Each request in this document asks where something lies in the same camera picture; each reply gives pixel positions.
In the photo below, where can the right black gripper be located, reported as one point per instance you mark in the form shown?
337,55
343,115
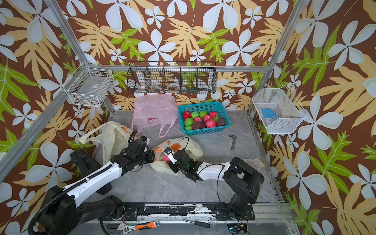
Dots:
173,166

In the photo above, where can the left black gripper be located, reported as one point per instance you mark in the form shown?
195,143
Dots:
152,155

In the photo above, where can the pale yellow bag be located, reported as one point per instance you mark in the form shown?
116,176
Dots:
161,160

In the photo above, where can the yellow plastic bag with fruit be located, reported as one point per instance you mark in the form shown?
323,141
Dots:
112,136

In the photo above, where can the small green fruit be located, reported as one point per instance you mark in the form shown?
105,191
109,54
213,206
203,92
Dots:
188,128

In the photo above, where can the pink plastic bag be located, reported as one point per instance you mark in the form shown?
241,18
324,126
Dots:
152,110

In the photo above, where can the dark purple fruit toy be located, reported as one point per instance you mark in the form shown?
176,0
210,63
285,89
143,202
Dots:
196,125

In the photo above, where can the green cabbage toy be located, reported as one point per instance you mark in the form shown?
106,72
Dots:
188,121

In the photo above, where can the large pink fruit toy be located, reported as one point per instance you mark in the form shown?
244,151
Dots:
210,123

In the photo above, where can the red apple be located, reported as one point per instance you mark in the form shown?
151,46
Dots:
186,114

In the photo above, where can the green bumpy fruit toy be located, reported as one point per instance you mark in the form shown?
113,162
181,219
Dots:
194,114

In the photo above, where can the green apple toy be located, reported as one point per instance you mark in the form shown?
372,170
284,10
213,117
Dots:
202,114

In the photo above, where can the green round fruit toy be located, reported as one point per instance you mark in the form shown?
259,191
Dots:
216,118

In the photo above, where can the teal plastic basket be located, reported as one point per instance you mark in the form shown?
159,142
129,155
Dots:
209,106

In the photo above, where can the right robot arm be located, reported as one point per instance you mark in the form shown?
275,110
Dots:
243,179

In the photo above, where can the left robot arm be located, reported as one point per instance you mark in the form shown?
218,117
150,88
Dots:
65,208

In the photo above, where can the grey allen key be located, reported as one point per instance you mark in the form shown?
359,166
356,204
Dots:
234,139

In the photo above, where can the orange adjustable wrench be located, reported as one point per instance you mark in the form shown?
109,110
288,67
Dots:
125,229

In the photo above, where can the blue object in basket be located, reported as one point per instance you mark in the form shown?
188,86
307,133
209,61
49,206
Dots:
268,113

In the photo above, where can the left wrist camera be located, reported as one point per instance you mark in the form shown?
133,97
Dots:
145,139

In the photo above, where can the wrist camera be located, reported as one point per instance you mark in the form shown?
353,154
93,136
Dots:
170,153
145,139

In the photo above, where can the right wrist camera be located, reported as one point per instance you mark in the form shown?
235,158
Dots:
170,153

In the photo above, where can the black wire basket rear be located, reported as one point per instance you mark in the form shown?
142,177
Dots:
172,77

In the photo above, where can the white wire basket left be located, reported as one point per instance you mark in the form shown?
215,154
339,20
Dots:
88,85

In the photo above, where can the white wire basket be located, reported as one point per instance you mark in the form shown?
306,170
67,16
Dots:
289,113
88,85

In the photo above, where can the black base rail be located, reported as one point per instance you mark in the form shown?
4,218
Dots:
174,211

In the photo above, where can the black handled screwdriver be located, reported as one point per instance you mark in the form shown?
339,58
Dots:
198,223

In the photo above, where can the white wire basket right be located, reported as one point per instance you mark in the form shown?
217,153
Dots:
289,113

